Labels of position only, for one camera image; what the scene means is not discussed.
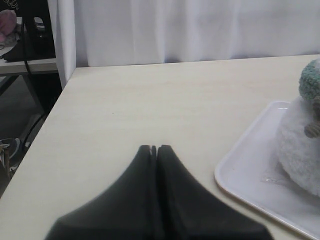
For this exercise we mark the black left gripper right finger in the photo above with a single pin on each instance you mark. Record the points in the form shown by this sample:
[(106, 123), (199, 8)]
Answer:
[(191, 212)]

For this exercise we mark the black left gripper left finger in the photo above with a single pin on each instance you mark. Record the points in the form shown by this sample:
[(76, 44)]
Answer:
[(126, 210)]

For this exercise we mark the white plush snowman toy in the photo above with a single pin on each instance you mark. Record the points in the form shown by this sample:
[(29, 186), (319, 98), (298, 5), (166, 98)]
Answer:
[(298, 154)]

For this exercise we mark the green fleece scarf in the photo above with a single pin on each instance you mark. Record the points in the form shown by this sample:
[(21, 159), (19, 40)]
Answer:
[(309, 81)]

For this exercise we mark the white rectangular plastic tray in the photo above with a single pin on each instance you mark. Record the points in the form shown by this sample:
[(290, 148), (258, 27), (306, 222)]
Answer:
[(251, 172)]

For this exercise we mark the white backdrop curtain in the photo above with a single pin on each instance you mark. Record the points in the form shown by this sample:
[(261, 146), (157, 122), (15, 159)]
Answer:
[(100, 33)]

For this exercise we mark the grey side table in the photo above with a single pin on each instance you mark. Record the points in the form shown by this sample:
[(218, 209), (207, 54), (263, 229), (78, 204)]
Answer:
[(41, 77)]

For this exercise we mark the pink plush toy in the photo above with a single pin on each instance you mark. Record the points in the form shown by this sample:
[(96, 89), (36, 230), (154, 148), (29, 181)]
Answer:
[(8, 22)]

